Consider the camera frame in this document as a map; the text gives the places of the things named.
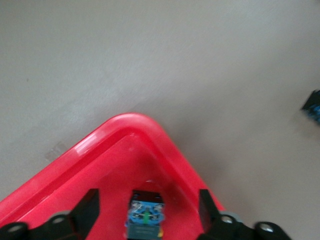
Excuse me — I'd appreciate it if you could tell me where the red plastic tray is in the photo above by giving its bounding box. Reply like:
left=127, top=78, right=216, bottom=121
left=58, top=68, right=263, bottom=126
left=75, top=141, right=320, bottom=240
left=0, top=112, right=227, bottom=240

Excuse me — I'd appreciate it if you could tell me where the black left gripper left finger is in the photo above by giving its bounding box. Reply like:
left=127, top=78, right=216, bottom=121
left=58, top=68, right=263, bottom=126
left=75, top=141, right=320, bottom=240
left=0, top=188, right=101, bottom=240

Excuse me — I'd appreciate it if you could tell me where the red push button switch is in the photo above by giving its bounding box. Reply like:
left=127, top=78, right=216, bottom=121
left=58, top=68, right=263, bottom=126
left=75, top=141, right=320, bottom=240
left=123, top=189, right=166, bottom=240
left=300, top=89, right=320, bottom=126

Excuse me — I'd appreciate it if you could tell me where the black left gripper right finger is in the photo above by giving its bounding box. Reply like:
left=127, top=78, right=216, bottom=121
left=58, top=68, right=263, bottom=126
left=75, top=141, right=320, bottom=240
left=199, top=188, right=293, bottom=240

